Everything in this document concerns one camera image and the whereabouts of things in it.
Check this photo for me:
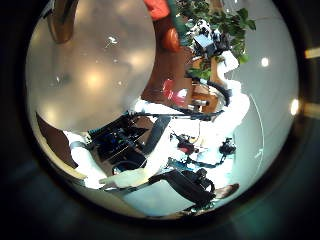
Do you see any wooden shelf cabinet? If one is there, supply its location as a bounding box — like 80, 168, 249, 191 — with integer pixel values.
189, 83, 222, 115

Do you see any black camera on tripod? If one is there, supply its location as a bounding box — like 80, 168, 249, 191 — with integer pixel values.
217, 136, 237, 157

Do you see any orange beanbag sofa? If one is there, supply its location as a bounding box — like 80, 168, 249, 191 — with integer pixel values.
143, 0, 172, 22

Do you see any black control box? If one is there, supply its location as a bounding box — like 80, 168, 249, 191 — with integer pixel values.
87, 114, 152, 168

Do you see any red pink chair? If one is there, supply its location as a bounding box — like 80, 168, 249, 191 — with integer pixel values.
162, 78, 190, 108

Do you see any round orange pouf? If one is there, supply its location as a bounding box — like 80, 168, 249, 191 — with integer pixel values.
161, 27, 182, 53

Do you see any teal flower bouquet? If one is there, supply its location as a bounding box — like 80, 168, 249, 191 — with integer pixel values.
168, 0, 201, 46

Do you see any black bag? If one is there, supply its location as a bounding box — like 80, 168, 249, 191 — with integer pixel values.
149, 167, 216, 207

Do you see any green leafy indoor plant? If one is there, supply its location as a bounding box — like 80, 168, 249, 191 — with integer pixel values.
173, 0, 258, 81

